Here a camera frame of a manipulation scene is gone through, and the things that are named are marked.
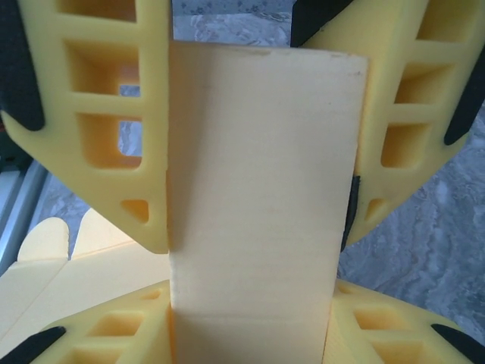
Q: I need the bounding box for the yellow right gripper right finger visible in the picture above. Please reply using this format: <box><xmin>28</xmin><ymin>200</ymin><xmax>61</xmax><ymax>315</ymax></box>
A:
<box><xmin>322</xmin><ymin>281</ymin><xmax>485</xmax><ymax>364</ymax></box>

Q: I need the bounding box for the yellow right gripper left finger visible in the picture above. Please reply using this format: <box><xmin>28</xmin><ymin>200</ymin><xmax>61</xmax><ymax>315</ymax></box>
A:
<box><xmin>0</xmin><ymin>280</ymin><xmax>176</xmax><ymax>364</ymax></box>

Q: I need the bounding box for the yellow paper box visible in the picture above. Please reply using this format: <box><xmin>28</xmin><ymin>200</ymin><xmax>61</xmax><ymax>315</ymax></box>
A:
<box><xmin>0</xmin><ymin>39</ymin><xmax>371</xmax><ymax>364</ymax></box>

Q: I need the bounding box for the aluminium frame cross rail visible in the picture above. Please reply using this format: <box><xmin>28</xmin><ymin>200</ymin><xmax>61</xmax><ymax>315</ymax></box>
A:
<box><xmin>0</xmin><ymin>157</ymin><xmax>52</xmax><ymax>266</ymax></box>

